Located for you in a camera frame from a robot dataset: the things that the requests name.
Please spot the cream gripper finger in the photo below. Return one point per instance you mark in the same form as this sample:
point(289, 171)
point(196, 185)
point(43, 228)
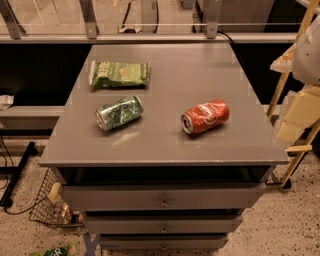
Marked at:
point(284, 63)
point(298, 111)

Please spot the red coke can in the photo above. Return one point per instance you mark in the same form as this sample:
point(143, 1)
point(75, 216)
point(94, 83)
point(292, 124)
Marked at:
point(205, 116)

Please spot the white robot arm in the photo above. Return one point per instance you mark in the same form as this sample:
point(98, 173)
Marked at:
point(302, 59)

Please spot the green soda can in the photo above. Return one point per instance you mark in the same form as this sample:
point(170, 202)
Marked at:
point(121, 112)

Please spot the grey drawer cabinet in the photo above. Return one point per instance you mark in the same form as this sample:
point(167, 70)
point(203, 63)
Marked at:
point(154, 149)

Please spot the green chip bag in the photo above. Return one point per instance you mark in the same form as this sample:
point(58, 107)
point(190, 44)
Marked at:
point(109, 74)

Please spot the middle grey drawer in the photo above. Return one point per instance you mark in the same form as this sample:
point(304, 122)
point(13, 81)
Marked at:
point(162, 224)

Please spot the grey drawer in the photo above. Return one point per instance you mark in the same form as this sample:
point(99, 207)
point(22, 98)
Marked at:
point(161, 243)
point(162, 224)
point(163, 197)

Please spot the bottom grey drawer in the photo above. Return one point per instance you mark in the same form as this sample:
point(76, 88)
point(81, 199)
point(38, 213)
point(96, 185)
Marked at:
point(161, 243)

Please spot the top grey drawer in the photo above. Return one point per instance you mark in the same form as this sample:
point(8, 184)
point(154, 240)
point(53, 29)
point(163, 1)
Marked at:
point(163, 197)

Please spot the metal glass railing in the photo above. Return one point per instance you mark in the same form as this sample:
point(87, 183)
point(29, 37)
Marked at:
point(106, 21)

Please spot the green package on floor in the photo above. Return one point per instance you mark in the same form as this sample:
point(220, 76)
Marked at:
point(68, 250)

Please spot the black bar on floor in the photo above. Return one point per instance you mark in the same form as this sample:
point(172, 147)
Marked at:
point(15, 172)

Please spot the black wire basket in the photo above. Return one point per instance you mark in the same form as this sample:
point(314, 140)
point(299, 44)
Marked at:
point(50, 209)

